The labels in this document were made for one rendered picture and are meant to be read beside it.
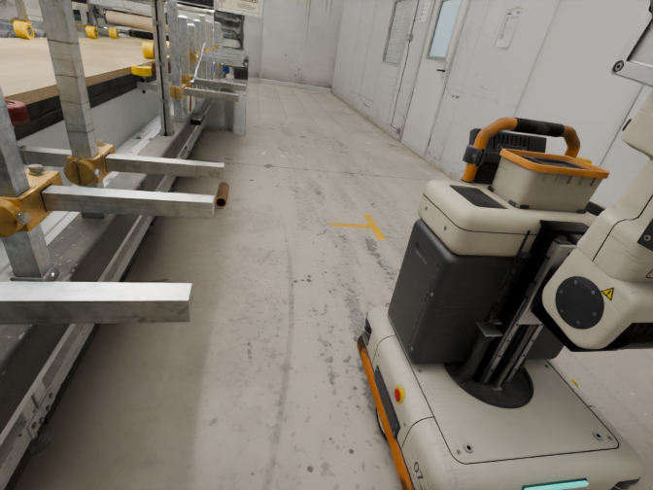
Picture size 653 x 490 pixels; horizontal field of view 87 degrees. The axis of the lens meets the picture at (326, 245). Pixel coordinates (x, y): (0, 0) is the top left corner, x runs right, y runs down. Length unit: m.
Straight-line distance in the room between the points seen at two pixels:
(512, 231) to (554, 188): 0.15
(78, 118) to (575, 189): 1.11
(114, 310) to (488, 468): 0.90
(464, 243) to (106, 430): 1.17
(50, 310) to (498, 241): 0.86
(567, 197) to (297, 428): 1.04
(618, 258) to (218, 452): 1.12
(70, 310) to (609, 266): 0.82
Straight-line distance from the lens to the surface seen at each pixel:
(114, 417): 1.38
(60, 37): 0.82
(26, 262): 0.68
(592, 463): 1.24
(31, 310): 0.43
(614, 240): 0.81
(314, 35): 11.00
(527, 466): 1.12
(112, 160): 0.89
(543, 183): 1.00
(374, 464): 1.28
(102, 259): 0.83
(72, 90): 0.83
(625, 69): 0.70
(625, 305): 0.80
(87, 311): 0.42
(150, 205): 0.62
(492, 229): 0.92
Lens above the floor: 1.09
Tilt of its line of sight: 29 degrees down
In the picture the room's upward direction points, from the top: 10 degrees clockwise
